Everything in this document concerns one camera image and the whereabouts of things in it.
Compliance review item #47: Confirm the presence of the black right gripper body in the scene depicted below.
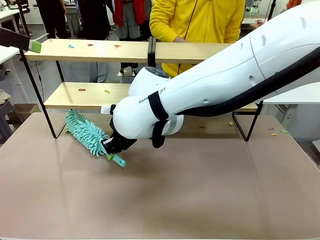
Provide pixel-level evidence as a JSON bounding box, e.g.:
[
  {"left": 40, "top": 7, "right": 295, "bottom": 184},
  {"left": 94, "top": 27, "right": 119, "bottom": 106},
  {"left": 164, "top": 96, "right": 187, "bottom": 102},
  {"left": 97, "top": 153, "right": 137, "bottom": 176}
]
[{"left": 109, "top": 133, "right": 138, "bottom": 154}]

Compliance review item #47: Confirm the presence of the teal chenille duster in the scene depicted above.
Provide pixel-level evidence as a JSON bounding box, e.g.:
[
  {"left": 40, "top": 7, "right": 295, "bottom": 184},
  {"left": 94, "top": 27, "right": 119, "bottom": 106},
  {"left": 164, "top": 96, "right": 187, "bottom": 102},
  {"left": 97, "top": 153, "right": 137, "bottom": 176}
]
[{"left": 64, "top": 108, "right": 127, "bottom": 169}]

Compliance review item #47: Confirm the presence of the white desk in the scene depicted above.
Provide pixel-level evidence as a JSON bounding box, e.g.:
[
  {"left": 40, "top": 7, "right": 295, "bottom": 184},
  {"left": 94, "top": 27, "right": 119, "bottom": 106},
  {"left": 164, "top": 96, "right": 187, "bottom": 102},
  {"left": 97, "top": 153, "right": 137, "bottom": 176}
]
[{"left": 0, "top": 7, "right": 29, "bottom": 32}]

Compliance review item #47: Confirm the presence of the person in black clothes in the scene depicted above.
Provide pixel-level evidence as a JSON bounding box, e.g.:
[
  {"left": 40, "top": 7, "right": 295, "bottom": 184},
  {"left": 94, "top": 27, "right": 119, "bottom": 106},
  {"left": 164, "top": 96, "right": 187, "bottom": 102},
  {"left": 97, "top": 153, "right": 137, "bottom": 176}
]
[{"left": 36, "top": 0, "right": 68, "bottom": 40}]

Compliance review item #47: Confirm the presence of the white radiator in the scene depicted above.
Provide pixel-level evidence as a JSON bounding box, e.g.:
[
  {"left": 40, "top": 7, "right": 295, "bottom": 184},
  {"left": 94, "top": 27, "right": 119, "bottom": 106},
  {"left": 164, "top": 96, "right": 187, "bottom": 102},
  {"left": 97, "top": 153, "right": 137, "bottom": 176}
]
[{"left": 65, "top": 11, "right": 84, "bottom": 39}]

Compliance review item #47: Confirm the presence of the cardboard box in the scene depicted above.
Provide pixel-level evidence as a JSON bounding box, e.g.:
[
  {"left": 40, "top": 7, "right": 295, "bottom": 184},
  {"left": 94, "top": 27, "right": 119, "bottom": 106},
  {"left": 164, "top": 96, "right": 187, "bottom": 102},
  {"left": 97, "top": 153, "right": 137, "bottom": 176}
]
[{"left": 6, "top": 103, "right": 41, "bottom": 125}]

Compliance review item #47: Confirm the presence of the person in dark coat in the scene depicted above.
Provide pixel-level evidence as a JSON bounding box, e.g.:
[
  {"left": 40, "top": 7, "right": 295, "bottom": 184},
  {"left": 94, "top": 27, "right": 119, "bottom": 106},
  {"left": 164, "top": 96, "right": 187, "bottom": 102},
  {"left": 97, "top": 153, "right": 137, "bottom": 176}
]
[{"left": 79, "top": 0, "right": 113, "bottom": 84}]

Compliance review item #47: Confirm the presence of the person in red vest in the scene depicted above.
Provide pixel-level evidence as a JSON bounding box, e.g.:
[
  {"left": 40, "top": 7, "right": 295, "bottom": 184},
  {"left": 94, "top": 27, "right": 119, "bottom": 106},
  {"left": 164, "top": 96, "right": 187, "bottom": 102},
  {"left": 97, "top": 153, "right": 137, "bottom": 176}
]
[{"left": 111, "top": 0, "right": 148, "bottom": 70}]

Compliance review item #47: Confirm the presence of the person in yellow jacket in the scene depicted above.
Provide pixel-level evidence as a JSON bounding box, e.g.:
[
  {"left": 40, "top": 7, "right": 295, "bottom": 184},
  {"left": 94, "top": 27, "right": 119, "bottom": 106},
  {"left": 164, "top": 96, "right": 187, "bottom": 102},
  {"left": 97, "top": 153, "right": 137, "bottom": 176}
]
[{"left": 148, "top": 0, "right": 247, "bottom": 76}]

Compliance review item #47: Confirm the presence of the white side table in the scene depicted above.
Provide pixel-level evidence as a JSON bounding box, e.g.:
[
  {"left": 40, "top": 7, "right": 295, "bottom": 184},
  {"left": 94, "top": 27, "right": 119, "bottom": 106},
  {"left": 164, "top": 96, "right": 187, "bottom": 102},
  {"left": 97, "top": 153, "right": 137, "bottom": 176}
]
[{"left": 261, "top": 81, "right": 320, "bottom": 126}]

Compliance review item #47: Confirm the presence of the black velcro strap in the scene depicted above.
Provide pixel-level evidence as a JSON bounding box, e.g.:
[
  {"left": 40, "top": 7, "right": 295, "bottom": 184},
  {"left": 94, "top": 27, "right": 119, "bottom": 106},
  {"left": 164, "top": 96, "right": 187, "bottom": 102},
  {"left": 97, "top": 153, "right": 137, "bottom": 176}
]
[{"left": 148, "top": 90, "right": 170, "bottom": 121}]

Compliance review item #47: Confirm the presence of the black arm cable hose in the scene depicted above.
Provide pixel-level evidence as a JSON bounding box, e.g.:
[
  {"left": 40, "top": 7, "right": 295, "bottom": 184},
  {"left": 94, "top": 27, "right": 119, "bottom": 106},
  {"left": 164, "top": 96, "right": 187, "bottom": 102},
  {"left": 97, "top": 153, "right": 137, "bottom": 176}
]
[{"left": 174, "top": 46, "right": 320, "bottom": 118}]

